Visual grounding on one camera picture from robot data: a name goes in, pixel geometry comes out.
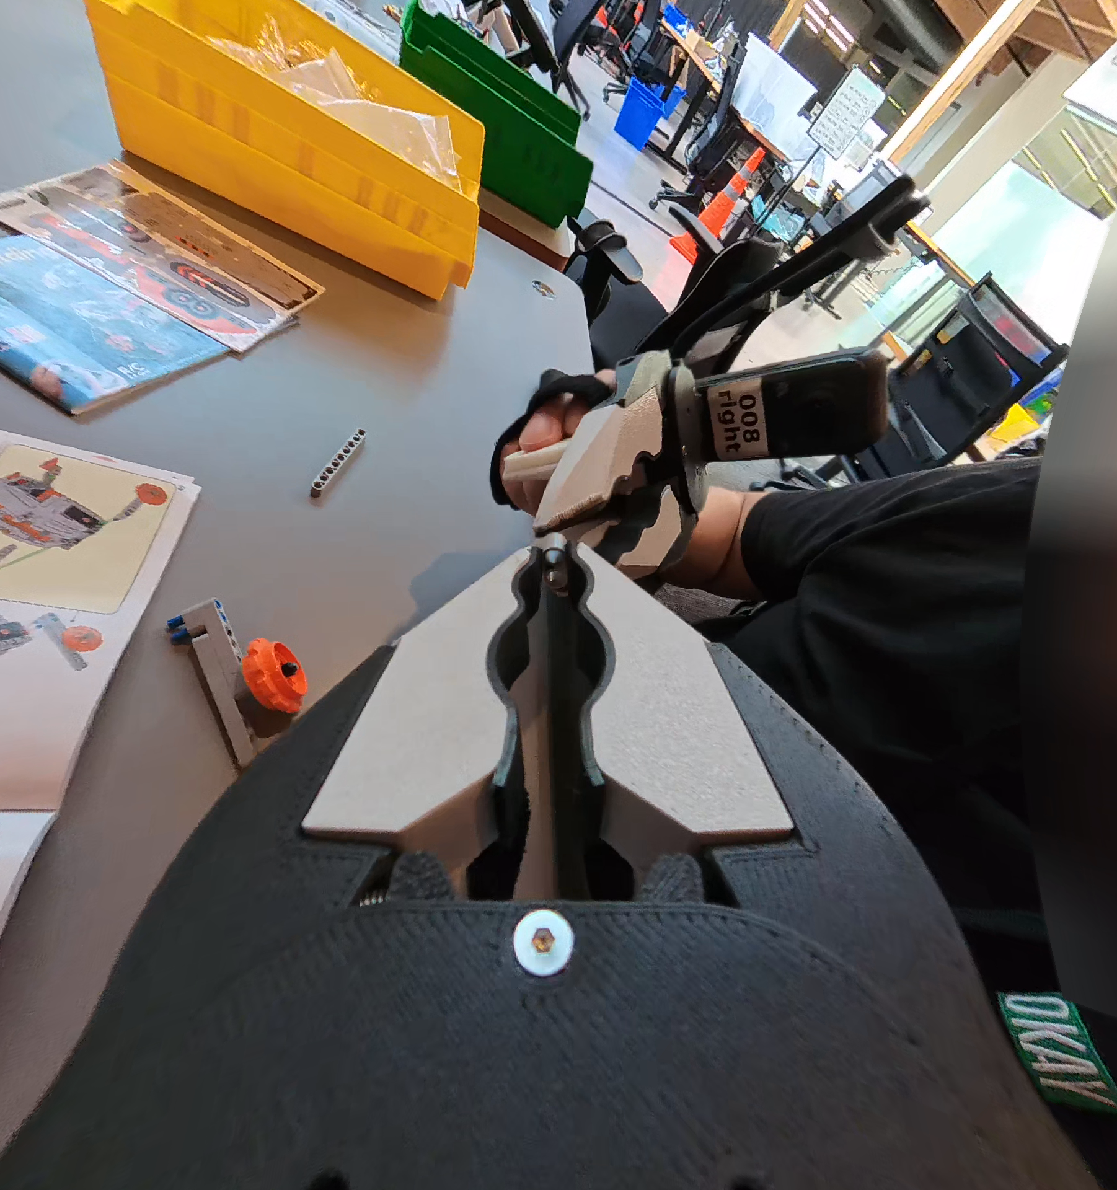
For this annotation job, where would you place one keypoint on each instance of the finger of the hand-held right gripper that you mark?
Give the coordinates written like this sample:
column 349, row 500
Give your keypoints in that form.
column 606, row 456
column 656, row 530

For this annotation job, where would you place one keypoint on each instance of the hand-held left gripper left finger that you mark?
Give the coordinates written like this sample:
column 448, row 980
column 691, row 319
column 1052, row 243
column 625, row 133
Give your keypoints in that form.
column 410, row 724

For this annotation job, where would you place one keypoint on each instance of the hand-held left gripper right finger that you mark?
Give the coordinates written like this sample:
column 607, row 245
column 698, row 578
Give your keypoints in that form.
column 690, row 724

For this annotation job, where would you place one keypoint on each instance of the orange gear wheel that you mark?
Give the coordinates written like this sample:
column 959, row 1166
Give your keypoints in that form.
column 267, row 679

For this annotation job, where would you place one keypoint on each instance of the grey beam assembly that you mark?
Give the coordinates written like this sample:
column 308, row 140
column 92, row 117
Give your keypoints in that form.
column 230, row 697

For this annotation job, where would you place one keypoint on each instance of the light grey holed beam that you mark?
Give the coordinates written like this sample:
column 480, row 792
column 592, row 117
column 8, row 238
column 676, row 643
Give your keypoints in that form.
column 336, row 467

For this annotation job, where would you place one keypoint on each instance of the white orange sticker sheet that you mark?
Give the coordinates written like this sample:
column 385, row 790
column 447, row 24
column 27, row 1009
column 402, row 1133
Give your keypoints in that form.
column 75, row 232

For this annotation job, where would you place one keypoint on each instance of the person's right forearm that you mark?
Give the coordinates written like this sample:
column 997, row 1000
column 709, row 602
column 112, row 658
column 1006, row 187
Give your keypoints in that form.
column 717, row 544

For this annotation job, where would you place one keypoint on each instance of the person's right hand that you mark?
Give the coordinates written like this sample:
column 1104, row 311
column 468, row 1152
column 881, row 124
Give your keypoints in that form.
column 545, row 429

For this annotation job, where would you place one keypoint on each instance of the black office chair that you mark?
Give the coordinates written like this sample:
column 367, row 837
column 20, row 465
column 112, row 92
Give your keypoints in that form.
column 615, row 315
column 856, row 223
column 968, row 389

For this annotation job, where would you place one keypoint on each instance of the orange traffic cone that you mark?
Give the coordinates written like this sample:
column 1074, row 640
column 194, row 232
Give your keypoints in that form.
column 721, row 199

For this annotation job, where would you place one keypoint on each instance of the white lettered sign board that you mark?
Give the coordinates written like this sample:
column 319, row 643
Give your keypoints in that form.
column 848, row 111

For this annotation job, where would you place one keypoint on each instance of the green plastic bin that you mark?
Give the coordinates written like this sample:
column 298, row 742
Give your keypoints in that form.
column 521, row 158

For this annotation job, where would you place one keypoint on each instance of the blue plastic bin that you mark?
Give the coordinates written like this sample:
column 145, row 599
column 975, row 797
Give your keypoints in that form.
column 643, row 115

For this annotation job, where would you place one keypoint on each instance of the open instruction booklet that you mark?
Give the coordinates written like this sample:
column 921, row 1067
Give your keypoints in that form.
column 20, row 734

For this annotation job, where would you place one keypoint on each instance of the yellow plastic bin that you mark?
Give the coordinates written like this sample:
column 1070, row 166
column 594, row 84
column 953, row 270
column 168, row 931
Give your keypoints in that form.
column 290, row 158

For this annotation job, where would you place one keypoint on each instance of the brown sticker sheet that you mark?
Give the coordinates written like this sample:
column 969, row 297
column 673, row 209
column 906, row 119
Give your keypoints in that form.
column 224, row 241

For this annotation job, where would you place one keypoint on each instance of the blue instruction booklet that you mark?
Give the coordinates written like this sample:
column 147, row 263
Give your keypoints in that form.
column 75, row 315

